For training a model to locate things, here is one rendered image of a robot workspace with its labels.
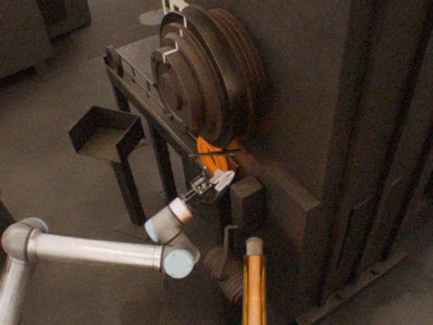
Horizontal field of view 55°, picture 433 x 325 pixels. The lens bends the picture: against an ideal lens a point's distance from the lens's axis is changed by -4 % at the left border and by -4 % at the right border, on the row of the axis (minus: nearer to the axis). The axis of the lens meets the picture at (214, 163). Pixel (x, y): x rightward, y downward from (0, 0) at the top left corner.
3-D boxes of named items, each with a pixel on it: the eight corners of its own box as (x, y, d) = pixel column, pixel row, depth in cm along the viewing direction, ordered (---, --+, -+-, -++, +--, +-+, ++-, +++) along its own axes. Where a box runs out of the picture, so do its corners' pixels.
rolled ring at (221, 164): (219, 155, 155) (226, 152, 156) (194, 127, 167) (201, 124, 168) (222, 189, 168) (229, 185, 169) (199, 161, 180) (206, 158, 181)
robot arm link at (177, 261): (-12, 227, 136) (195, 249, 137) (6, 220, 148) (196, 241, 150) (-13, 261, 136) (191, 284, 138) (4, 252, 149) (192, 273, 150)
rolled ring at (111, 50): (113, 53, 231) (118, 50, 232) (102, 42, 243) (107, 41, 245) (121, 82, 242) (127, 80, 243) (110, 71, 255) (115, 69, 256)
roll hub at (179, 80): (169, 100, 158) (157, 32, 138) (209, 142, 141) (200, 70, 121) (155, 106, 156) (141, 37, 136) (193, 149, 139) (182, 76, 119)
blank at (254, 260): (260, 245, 136) (249, 245, 136) (260, 287, 124) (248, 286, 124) (259, 274, 146) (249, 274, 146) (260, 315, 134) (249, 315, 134)
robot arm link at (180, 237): (180, 276, 150) (158, 249, 150) (182, 267, 162) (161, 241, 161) (202, 260, 150) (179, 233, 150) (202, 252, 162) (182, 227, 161)
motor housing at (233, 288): (233, 299, 205) (229, 237, 167) (260, 336, 192) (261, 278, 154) (211, 314, 201) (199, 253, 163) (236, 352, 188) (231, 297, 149)
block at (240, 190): (254, 213, 171) (254, 171, 154) (266, 226, 166) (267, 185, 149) (231, 225, 168) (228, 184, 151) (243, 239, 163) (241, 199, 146)
